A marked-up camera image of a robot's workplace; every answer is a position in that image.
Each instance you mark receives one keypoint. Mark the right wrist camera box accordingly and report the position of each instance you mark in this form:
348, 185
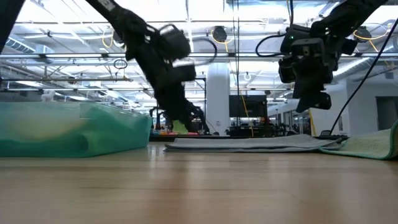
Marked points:
308, 48

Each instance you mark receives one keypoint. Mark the silver air duct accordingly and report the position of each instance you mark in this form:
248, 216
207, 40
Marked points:
351, 68
21, 45

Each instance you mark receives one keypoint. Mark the black wall monitor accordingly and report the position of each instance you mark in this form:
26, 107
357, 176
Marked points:
252, 105

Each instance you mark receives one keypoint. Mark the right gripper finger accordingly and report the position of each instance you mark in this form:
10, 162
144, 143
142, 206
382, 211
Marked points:
301, 91
308, 105

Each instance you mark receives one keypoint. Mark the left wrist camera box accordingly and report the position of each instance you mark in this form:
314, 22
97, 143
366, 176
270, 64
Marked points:
186, 71

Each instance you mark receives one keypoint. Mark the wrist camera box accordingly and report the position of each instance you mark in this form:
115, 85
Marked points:
308, 48
186, 71

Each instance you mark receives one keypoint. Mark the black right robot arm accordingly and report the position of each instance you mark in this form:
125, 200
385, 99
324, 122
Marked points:
348, 18

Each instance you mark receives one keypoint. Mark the smooth grey microfiber towel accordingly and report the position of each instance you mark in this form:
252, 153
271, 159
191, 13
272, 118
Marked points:
248, 143

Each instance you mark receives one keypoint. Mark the teal translucent plastic bin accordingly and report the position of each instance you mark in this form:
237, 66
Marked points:
62, 146

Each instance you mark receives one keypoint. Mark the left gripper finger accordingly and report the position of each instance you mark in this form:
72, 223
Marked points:
166, 107
186, 112

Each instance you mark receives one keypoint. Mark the long ceiling light bar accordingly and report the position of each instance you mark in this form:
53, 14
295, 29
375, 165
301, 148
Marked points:
77, 55

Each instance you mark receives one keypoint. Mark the white pillar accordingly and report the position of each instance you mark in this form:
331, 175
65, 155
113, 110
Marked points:
217, 93

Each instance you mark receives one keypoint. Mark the small light green cloth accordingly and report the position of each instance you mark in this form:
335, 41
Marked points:
180, 128

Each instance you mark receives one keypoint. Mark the dark wall panel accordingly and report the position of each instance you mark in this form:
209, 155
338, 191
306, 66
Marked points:
385, 112

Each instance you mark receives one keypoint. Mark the black background rig frame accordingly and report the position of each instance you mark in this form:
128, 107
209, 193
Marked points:
203, 93

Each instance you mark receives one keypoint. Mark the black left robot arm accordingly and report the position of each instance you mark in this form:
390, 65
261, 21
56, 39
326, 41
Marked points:
130, 21

